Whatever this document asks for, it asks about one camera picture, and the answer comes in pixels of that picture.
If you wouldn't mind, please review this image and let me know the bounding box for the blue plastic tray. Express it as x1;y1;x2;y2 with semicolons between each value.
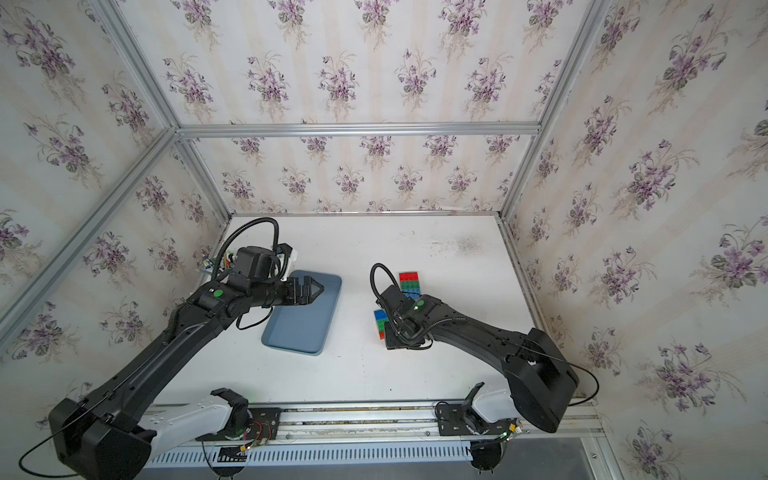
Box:
261;270;342;356

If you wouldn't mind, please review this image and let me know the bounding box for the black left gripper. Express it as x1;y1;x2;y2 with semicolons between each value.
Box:
248;275;325;309

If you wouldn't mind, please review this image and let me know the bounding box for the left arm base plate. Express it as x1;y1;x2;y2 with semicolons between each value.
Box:
201;407;283;447

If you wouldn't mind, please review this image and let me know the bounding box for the light blue lego brick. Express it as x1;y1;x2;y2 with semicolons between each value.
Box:
402;290;421;300

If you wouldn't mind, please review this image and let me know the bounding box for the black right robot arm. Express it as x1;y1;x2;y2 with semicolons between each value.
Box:
374;286;579;434

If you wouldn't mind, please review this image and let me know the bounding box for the long dark green lego brick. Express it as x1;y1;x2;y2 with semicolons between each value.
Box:
400;281;421;292

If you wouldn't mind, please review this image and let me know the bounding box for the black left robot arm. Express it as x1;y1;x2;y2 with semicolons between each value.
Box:
48;275;324;479

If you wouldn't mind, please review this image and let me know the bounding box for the pink pen holder cup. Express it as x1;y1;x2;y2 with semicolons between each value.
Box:
200;253;231;275

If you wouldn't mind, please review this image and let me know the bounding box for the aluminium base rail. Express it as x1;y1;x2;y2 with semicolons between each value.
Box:
148;400;615;478

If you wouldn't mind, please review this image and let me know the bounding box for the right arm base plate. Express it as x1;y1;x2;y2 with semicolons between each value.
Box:
433;401;514;437

